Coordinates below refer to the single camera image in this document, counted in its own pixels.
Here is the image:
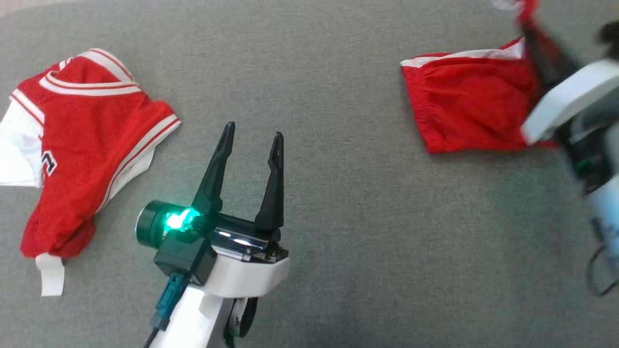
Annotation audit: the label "red white-trimmed shorts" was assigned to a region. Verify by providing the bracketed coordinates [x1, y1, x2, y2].
[400, 0, 564, 154]

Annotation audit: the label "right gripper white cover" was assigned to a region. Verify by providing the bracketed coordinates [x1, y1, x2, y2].
[520, 19, 619, 194]

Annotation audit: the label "grey fabric sofa seat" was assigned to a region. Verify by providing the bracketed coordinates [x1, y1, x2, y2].
[0, 0, 619, 348]

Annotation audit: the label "red white basketball jersey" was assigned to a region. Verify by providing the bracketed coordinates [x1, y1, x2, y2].
[0, 47, 182, 297]

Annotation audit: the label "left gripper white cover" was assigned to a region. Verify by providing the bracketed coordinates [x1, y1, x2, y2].
[135, 122, 291, 298]

